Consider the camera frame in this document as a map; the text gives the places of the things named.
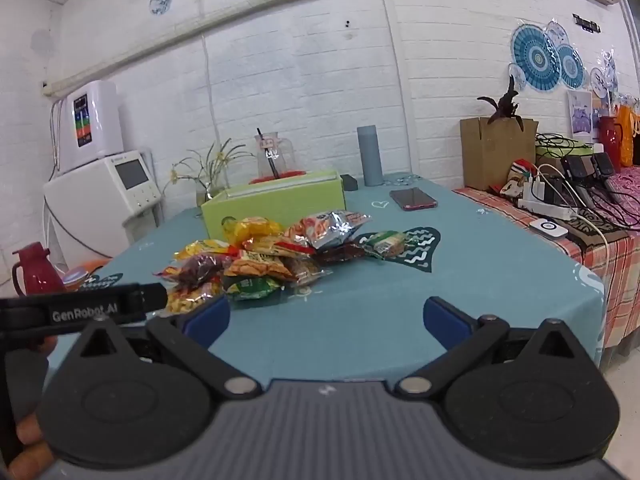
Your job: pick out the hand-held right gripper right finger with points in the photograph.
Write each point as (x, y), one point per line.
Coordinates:
(442, 320)

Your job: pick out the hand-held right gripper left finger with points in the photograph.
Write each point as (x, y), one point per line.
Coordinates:
(207, 316)

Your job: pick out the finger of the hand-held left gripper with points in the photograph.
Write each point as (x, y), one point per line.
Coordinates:
(156, 296)

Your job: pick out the pile of mixed snack packets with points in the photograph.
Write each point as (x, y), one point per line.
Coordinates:
(260, 265)

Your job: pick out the green cardboard box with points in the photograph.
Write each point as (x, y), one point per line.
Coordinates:
(280, 201)

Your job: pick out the person's left hand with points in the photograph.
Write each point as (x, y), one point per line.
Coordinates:
(30, 437)

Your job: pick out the orange plastic basin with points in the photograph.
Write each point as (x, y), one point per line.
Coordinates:
(97, 266)

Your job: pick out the red thermos jug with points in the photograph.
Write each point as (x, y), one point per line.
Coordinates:
(37, 272)

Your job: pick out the glass vase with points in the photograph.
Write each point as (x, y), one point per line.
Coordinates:
(207, 195)

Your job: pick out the white appliance with screen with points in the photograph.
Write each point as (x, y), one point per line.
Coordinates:
(90, 200)

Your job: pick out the smartphone with red case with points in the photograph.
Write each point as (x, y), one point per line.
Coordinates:
(413, 199)

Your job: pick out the white round-button device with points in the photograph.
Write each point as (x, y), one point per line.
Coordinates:
(549, 229)

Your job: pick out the yellow flower plant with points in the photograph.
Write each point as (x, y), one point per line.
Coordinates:
(212, 165)

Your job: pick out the cloth doll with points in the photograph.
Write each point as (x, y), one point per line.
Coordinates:
(517, 177)

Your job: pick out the red plastic basin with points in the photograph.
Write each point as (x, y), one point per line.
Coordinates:
(292, 175)

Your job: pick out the black rectangular case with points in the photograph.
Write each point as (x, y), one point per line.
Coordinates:
(350, 183)

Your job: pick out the black stirring stick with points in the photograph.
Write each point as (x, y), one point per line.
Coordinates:
(270, 160)

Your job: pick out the brown cardboard box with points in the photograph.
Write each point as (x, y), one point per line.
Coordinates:
(480, 155)

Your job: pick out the glass pitcher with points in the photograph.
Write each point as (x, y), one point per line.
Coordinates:
(282, 155)

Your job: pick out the grey thermos bottle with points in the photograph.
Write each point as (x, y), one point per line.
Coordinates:
(370, 157)

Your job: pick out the white water purifier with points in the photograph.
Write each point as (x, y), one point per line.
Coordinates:
(102, 125)

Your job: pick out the black battery charger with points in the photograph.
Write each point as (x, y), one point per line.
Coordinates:
(575, 169)
(602, 165)

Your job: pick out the light green basket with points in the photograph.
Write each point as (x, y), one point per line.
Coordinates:
(565, 151)

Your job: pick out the dark red leafy plant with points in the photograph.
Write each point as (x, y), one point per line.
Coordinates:
(505, 107)

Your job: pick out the pink floral cloth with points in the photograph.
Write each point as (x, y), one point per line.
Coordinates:
(631, 185)

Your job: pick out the purple picture card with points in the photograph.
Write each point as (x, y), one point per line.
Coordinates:
(580, 115)

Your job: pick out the red glossy jug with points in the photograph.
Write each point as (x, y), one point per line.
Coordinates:
(610, 137)

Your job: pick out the orange bag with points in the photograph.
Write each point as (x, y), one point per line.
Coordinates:
(629, 137)

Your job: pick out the large blue paper fan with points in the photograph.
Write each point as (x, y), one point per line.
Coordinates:
(532, 57)

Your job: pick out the small blue paper fan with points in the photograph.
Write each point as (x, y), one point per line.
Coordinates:
(571, 66)

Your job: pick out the white wall conduit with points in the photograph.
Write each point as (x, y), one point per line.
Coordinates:
(395, 60)
(209, 90)

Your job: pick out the blue patterned wall plate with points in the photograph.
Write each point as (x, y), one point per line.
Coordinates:
(161, 2)

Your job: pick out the wrapped wall pipe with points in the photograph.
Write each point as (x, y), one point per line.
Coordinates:
(240, 7)

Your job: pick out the black wall sign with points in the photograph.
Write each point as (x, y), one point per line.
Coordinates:
(586, 23)

